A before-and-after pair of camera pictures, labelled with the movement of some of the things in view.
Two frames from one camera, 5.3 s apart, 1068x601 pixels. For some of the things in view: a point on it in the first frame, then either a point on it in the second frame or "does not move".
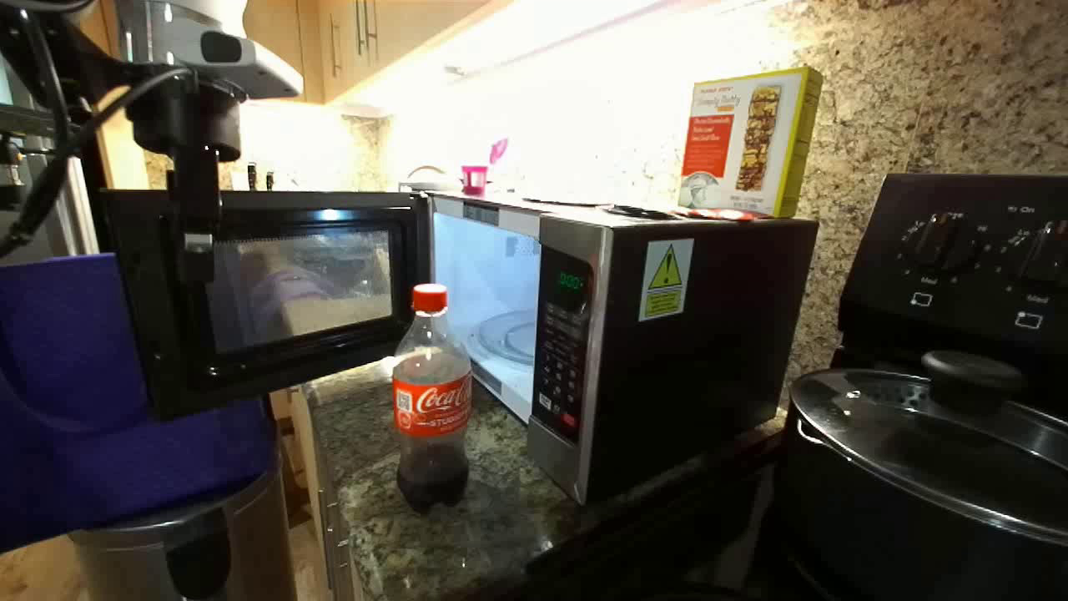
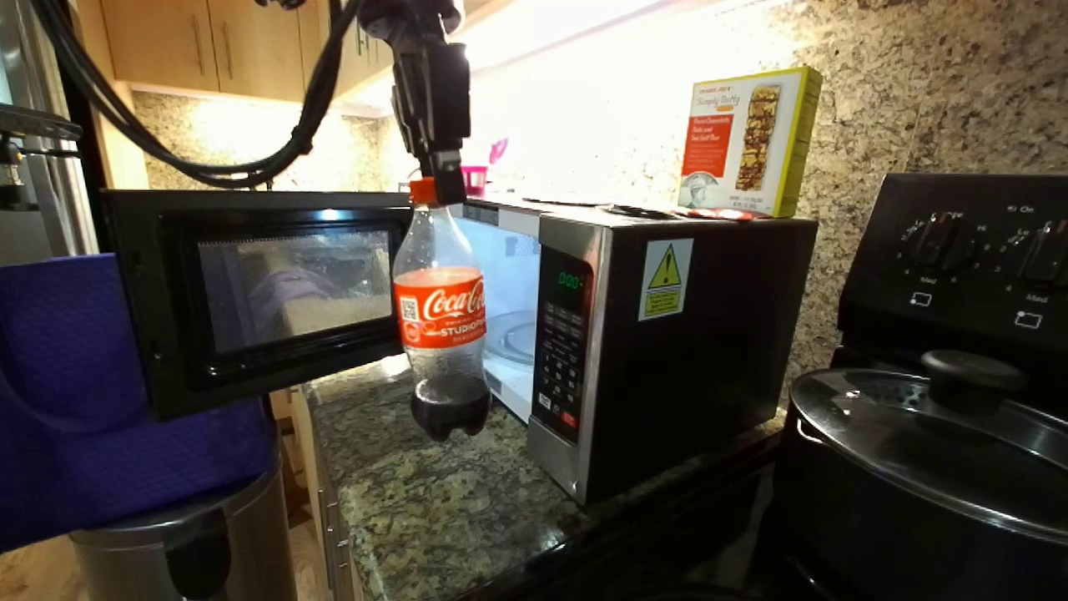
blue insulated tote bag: (82, 440) does not move
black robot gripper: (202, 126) to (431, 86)
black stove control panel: (965, 263) does not move
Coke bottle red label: (431, 402) to (440, 315)
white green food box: (744, 142) does not move
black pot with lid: (926, 484) does not move
